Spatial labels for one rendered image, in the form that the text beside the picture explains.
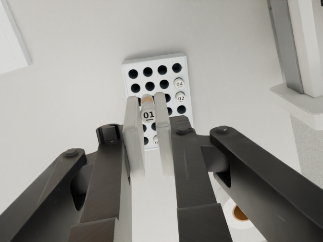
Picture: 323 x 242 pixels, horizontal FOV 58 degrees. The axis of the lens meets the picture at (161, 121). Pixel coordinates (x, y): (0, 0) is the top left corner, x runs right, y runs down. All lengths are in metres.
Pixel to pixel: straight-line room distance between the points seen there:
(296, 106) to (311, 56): 0.05
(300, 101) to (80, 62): 0.28
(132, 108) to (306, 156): 1.36
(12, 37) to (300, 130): 1.23
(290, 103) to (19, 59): 0.34
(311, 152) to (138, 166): 1.38
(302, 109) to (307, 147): 1.17
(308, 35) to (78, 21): 0.28
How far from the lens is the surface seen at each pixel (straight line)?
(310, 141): 1.48
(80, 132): 0.45
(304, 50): 0.32
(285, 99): 0.35
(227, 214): 0.48
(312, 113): 0.30
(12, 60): 0.43
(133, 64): 0.38
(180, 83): 0.37
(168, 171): 0.16
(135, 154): 0.15
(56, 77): 0.44
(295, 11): 0.32
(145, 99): 0.23
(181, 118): 0.17
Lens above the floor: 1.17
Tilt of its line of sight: 70 degrees down
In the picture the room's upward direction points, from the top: 171 degrees clockwise
